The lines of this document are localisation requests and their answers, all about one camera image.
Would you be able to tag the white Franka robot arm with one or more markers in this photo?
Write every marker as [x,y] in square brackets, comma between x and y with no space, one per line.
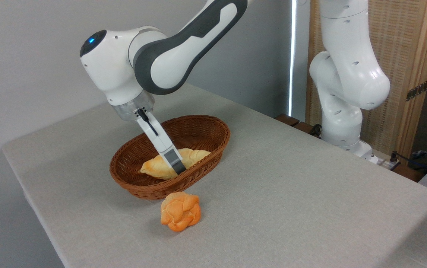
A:
[116,67]

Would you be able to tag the brown wicker basket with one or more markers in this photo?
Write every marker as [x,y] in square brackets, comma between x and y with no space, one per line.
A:
[150,186]

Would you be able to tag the brown wooden block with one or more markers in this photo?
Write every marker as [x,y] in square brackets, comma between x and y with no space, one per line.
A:
[287,119]
[304,127]

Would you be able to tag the long braided bread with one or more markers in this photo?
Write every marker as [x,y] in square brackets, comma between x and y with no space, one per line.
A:
[155,167]

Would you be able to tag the black power plug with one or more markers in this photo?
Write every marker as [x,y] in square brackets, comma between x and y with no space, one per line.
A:
[394,157]

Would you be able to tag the metal screen hinge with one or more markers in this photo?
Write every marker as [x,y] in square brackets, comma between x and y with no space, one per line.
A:
[417,90]

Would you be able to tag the round knotted orange bread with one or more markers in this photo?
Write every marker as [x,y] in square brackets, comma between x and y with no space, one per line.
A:
[180,212]

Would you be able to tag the grey tablecloth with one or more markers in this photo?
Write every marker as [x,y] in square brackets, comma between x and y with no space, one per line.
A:
[291,193]

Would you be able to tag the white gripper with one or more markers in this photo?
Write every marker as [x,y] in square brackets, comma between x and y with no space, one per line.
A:
[157,136]

